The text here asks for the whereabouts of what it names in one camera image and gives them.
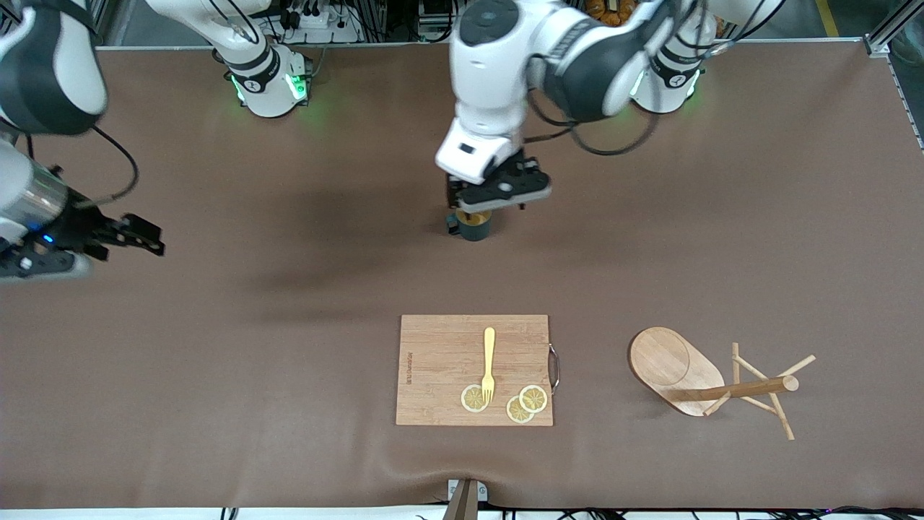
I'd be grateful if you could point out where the yellow plastic fork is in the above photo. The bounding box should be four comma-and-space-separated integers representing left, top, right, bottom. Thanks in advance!
481, 327, 497, 404

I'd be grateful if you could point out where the white power strip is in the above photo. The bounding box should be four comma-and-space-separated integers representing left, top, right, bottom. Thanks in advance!
289, 7, 363, 44

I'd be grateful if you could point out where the dark teal mug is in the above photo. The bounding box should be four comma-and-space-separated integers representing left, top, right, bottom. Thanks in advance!
446, 208, 494, 242

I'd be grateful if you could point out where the aluminium frame profile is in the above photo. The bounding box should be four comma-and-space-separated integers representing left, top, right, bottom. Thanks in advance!
863, 0, 924, 59

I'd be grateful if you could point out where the brown table mat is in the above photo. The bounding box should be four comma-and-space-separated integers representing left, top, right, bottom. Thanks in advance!
0, 40, 924, 511

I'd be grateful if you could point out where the wooden mug tree rack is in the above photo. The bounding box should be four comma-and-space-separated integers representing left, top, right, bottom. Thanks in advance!
628, 326, 817, 441

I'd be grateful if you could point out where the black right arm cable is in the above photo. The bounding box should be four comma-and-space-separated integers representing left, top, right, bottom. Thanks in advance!
22, 124, 139, 209

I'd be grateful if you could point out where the aluminium camera post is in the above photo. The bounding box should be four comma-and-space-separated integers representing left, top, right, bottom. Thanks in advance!
442, 479, 489, 520

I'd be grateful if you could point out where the bag of orange buns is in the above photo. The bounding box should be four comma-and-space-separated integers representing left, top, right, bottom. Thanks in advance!
586, 0, 637, 26

